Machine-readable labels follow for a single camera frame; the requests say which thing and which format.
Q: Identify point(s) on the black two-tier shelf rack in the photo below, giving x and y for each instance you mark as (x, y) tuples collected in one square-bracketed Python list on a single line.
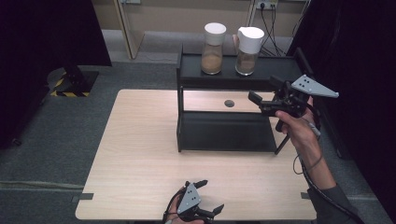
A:
[(224, 130)]

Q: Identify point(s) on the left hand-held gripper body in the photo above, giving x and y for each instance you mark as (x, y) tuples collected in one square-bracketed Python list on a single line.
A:
[(190, 200)]

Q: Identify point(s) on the grey tape piece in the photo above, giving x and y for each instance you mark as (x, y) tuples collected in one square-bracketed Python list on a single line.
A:
[(86, 196), (305, 195)]

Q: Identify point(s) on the tall glass seasoning shaker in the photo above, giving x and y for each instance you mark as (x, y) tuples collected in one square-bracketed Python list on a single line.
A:
[(214, 34)]

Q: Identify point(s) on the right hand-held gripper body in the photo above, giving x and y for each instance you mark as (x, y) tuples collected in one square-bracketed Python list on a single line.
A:
[(291, 104)]

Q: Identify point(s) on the yellow button seasoning shaker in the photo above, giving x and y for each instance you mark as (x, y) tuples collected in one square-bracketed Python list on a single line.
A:
[(250, 39)]

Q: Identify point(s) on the yellow black striped stand base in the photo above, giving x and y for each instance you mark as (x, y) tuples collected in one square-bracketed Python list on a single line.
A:
[(77, 82)]

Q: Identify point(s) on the white wall socket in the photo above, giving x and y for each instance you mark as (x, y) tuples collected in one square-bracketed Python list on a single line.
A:
[(267, 3)]

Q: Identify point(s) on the dark curtain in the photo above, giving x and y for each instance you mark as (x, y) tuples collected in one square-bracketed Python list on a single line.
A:
[(37, 46), (358, 62)]

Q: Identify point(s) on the person's right hand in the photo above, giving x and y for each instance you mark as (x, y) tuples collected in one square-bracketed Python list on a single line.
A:
[(300, 132)]

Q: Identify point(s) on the wooden panel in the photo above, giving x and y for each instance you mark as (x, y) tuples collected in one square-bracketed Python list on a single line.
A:
[(132, 34)]

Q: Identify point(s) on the person's left hand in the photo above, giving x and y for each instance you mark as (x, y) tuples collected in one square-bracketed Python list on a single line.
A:
[(172, 217)]

